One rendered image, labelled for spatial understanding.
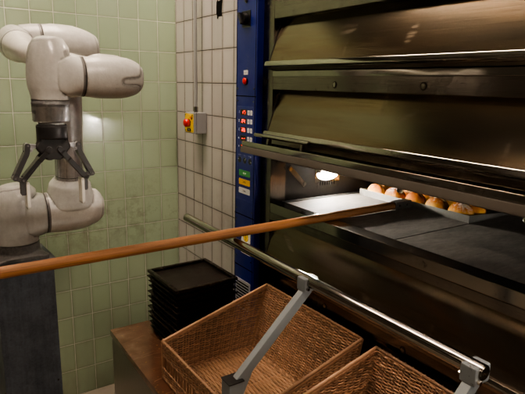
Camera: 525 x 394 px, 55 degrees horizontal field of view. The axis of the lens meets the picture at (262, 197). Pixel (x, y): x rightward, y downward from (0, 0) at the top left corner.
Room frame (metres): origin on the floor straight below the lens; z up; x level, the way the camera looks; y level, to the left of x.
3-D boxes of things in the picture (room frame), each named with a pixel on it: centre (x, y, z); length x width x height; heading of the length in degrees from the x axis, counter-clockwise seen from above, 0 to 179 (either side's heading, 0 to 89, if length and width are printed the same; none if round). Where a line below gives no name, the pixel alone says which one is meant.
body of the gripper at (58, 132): (1.29, 0.54, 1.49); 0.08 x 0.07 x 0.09; 127
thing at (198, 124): (2.48, 0.33, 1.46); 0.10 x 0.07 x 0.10; 34
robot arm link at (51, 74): (1.30, 0.53, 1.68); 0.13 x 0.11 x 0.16; 123
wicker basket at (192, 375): (1.59, 0.01, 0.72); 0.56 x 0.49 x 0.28; 35
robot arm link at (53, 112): (1.29, 0.54, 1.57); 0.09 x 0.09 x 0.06
